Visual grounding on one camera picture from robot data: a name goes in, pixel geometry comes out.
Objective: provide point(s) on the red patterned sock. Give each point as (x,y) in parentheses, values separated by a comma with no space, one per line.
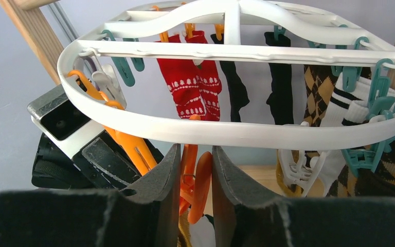
(182,82)
(201,95)

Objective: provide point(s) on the white sock with black stripes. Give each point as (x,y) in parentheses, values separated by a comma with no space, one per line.
(347,108)

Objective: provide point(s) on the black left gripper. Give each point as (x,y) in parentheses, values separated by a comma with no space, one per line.
(104,164)

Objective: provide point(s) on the white oval clip hanger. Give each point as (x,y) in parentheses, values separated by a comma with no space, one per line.
(146,92)

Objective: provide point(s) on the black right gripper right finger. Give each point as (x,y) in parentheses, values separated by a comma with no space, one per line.
(248,214)

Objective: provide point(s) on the wooden hanger stand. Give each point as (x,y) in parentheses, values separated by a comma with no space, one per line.
(37,34)

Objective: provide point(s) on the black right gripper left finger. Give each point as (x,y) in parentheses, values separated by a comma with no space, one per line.
(143,214)

